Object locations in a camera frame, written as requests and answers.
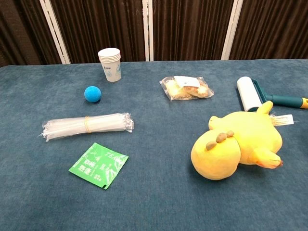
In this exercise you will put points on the yellow plush toy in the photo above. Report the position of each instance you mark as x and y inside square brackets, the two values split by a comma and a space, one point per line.
[252, 134]

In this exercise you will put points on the bagged bread pastry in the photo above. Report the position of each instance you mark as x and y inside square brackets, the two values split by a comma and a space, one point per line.
[185, 89]

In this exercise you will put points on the blue foam ball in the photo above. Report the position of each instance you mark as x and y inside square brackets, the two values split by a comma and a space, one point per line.
[92, 94]

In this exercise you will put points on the stack of white paper cups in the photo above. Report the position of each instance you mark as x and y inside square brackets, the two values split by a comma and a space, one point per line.
[110, 66]

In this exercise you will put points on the green tea sachet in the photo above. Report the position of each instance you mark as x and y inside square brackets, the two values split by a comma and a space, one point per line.
[98, 164]

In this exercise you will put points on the bundle of wrapped plastic straws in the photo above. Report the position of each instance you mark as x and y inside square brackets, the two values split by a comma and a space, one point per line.
[79, 126]

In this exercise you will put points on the blue velvet tablecloth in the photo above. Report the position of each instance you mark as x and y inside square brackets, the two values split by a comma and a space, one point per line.
[154, 192]

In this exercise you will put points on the dark brown pleated curtain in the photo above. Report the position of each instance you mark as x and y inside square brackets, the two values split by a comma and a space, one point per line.
[103, 24]

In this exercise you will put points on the white screen frame post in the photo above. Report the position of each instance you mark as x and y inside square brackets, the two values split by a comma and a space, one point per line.
[55, 31]
[147, 30]
[231, 30]

